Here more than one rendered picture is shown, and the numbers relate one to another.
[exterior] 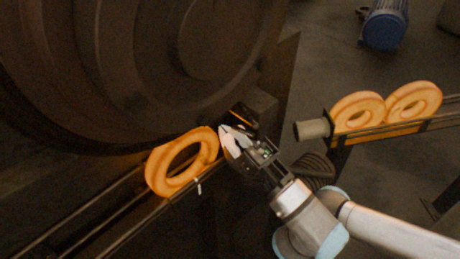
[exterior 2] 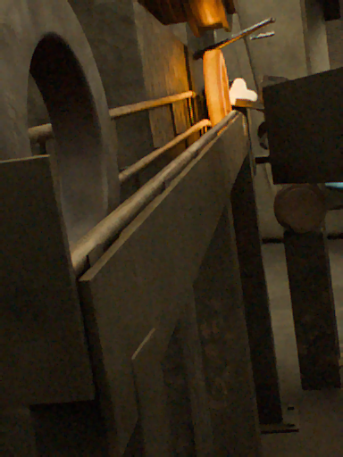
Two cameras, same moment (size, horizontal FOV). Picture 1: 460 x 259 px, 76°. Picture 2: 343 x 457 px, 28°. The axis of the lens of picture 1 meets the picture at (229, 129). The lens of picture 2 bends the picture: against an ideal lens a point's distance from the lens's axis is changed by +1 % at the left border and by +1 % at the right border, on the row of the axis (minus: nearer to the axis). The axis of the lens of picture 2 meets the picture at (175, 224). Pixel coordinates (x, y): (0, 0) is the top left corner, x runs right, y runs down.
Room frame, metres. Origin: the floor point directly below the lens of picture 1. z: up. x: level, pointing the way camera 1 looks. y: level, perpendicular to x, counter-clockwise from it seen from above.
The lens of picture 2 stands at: (-0.69, 1.06, 0.65)
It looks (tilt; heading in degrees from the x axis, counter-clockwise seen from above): 6 degrees down; 324
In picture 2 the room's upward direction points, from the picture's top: 8 degrees counter-clockwise
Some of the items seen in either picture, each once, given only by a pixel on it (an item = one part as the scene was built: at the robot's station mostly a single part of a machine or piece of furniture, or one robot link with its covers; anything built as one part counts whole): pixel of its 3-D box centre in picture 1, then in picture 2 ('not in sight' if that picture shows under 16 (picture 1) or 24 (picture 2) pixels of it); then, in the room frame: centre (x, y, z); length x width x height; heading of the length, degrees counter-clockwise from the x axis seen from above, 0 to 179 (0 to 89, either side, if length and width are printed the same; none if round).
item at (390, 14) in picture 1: (386, 19); not in sight; (2.25, -1.25, 0.17); 0.57 x 0.31 x 0.34; 153
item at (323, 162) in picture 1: (292, 212); (308, 279); (0.53, -0.23, 0.27); 0.22 x 0.13 x 0.53; 133
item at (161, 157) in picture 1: (184, 160); (218, 95); (0.41, 0.10, 0.75); 0.18 x 0.03 x 0.18; 133
